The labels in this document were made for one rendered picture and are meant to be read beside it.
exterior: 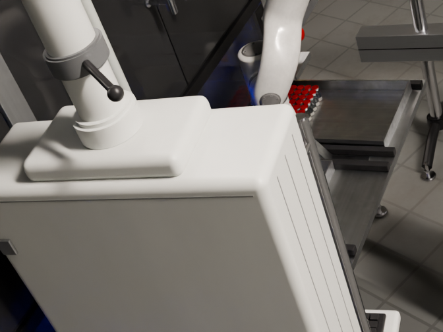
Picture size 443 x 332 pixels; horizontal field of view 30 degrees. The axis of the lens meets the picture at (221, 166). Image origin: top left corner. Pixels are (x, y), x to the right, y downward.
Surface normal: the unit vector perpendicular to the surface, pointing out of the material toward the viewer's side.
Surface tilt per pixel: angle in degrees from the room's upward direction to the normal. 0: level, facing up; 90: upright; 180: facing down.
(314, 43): 0
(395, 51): 90
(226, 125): 0
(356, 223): 0
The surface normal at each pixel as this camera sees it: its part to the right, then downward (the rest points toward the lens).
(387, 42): -0.40, 0.66
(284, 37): 0.25, -0.18
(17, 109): 0.87, 0.04
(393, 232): -0.29, -0.75
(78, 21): 0.74, 0.22
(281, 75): 0.21, 0.45
